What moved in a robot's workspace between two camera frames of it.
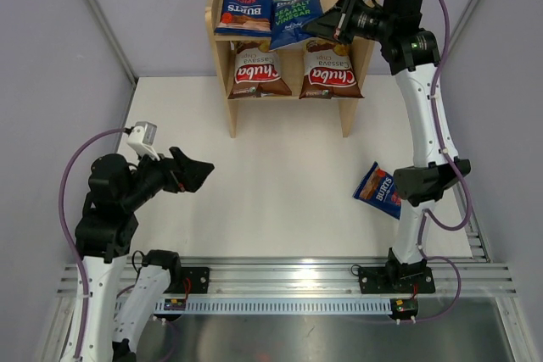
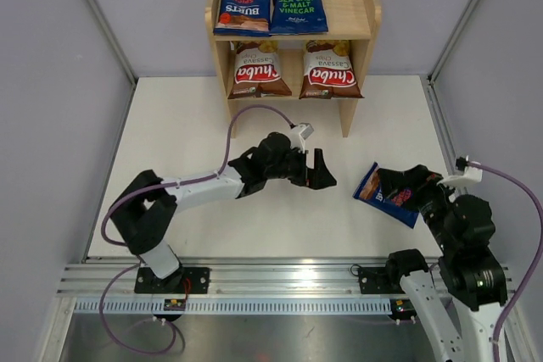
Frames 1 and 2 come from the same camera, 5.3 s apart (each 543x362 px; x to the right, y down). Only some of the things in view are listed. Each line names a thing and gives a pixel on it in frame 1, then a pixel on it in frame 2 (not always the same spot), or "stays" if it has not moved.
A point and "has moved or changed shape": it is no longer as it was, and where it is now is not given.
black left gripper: [181, 172] → [316, 178]
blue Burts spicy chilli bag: [246, 7] stays
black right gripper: [336, 22] → [393, 181]
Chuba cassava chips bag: [256, 71] stays
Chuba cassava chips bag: [329, 71] stays
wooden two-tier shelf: [257, 18] stays
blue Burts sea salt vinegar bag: [288, 14] has moved or changed shape
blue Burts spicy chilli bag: [377, 189] stays
